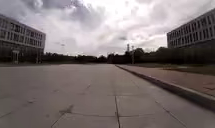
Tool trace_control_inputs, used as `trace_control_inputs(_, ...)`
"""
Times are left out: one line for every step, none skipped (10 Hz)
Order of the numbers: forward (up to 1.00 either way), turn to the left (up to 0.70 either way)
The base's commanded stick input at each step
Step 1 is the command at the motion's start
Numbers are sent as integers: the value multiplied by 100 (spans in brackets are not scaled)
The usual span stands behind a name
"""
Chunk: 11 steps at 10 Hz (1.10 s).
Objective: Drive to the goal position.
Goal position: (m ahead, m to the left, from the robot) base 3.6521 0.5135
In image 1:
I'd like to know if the row of dark trees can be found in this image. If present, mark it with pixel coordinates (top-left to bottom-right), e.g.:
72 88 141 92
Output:
0 46 215 65

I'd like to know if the grey concrete slab pavement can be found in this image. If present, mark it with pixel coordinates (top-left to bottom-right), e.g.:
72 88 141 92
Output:
0 63 215 128

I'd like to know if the grey concrete kerb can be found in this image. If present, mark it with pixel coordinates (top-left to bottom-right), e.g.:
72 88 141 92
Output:
115 64 215 114

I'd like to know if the reddish brick paved strip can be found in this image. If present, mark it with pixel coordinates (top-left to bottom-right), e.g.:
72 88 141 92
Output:
117 64 215 99

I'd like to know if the grey building with window rows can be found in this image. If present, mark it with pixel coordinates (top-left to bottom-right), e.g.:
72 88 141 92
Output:
0 11 47 64

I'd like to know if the pale building with window grid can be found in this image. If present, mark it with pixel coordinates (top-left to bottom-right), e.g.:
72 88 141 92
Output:
166 6 215 50

